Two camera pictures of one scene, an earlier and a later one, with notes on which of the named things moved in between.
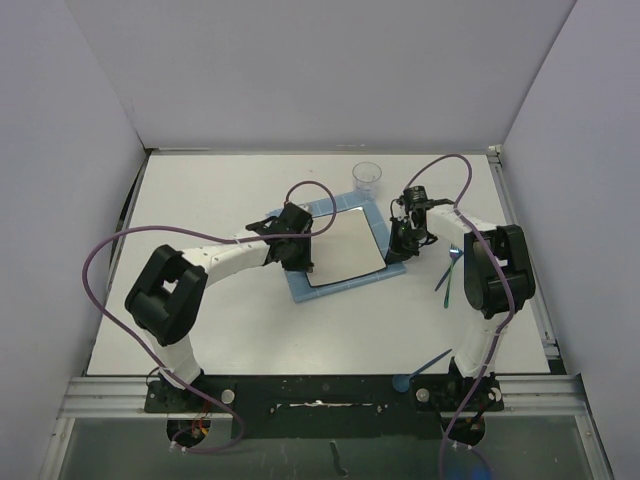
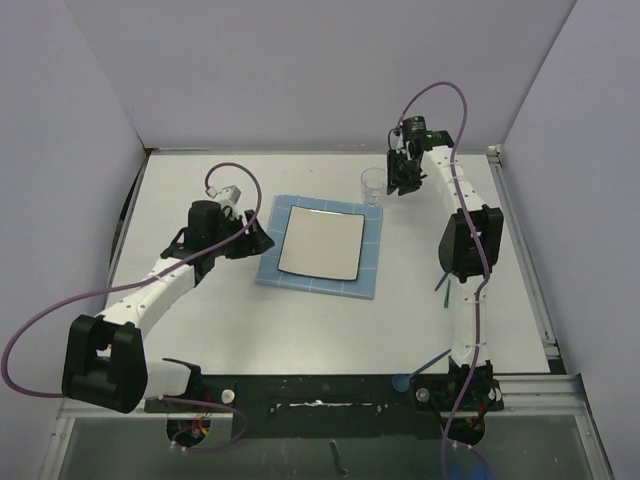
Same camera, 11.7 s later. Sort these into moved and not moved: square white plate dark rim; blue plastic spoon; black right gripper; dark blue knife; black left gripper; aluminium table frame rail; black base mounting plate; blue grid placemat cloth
Moved: square white plate dark rim; black left gripper; blue grid placemat cloth; black right gripper
Not moved: black base mounting plate; aluminium table frame rail; dark blue knife; blue plastic spoon
